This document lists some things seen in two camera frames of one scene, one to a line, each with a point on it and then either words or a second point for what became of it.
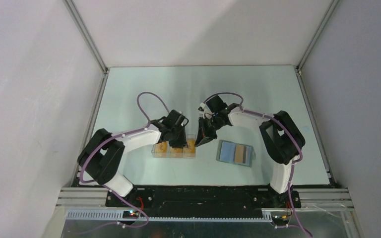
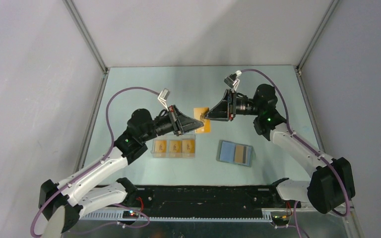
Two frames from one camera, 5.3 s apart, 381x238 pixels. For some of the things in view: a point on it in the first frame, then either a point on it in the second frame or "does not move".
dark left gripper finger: (182, 136) → (186, 122)
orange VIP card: (239, 153) does not move
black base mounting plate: (199, 202) does not move
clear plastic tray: (161, 149) does not move
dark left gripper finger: (179, 141) → (189, 124)
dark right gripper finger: (205, 134) → (220, 111)
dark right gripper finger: (205, 136) → (219, 113)
